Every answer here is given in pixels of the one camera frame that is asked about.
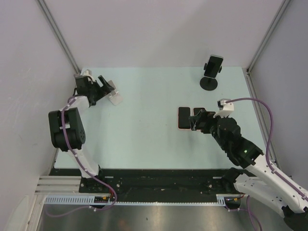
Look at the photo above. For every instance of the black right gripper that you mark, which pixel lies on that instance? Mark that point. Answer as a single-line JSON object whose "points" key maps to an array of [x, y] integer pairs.
{"points": [[194, 120]]}

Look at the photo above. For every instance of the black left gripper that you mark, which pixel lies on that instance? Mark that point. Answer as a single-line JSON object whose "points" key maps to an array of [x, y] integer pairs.
{"points": [[104, 90]]}

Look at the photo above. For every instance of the pink-cased phone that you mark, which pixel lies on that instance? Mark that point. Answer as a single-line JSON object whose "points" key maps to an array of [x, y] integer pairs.
{"points": [[183, 118], [198, 121]]}

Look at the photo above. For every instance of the white phone stand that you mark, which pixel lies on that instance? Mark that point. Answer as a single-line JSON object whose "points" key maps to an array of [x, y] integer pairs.
{"points": [[114, 97]]}

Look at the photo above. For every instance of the black round-base phone stand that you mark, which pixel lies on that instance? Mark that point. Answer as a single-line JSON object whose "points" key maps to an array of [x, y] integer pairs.
{"points": [[208, 84]]}

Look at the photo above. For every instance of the white-cased phone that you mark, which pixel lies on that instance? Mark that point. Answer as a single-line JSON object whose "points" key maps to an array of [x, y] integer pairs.
{"points": [[213, 66]]}

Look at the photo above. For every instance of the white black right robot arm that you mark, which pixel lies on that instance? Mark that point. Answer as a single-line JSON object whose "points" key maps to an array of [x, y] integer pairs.
{"points": [[277, 190]]}

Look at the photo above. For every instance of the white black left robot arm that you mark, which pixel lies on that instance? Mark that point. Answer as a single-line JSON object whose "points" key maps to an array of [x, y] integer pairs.
{"points": [[66, 127]]}

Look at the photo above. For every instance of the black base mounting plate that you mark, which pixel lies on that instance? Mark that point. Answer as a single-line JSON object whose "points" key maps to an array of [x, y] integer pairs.
{"points": [[167, 185]]}

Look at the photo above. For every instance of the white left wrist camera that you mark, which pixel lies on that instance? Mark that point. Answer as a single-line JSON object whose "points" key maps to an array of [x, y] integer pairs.
{"points": [[85, 73]]}

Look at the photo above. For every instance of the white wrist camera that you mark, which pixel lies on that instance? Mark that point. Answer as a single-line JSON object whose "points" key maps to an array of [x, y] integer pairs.
{"points": [[85, 73], [225, 108]]}

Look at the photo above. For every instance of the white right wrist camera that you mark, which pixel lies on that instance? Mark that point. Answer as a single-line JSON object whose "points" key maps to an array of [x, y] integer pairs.
{"points": [[225, 108]]}

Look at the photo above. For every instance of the aluminium frame rail left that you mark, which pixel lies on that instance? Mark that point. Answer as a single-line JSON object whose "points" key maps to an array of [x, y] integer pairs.
{"points": [[58, 34]]}

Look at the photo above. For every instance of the aluminium frame rail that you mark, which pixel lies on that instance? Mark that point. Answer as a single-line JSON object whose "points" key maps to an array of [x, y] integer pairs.
{"points": [[270, 31], [58, 34]]}

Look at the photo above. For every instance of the aluminium frame rail right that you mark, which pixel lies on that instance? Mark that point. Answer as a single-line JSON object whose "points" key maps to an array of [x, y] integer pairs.
{"points": [[270, 31]]}

